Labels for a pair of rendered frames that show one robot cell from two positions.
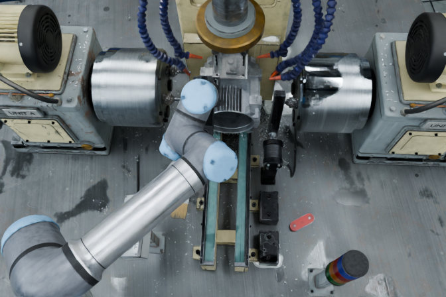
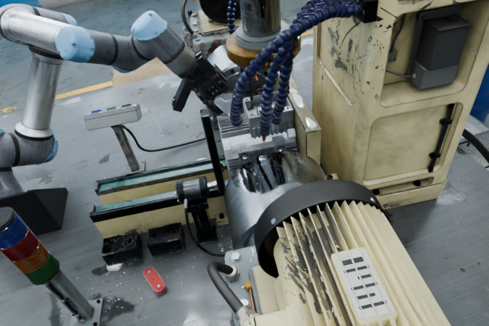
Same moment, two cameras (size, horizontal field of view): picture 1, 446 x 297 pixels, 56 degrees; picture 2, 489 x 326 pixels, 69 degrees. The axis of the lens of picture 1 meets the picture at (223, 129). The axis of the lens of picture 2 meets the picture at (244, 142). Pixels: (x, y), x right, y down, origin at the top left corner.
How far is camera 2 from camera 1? 1.07 m
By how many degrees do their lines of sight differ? 50
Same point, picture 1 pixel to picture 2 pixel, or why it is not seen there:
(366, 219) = not seen: outside the picture
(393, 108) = (235, 255)
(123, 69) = not seen: hidden behind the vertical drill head
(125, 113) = not seen: hidden behind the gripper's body
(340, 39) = (451, 282)
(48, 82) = (208, 27)
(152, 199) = (44, 22)
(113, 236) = (22, 17)
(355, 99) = (250, 218)
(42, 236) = (47, 14)
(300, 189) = (196, 273)
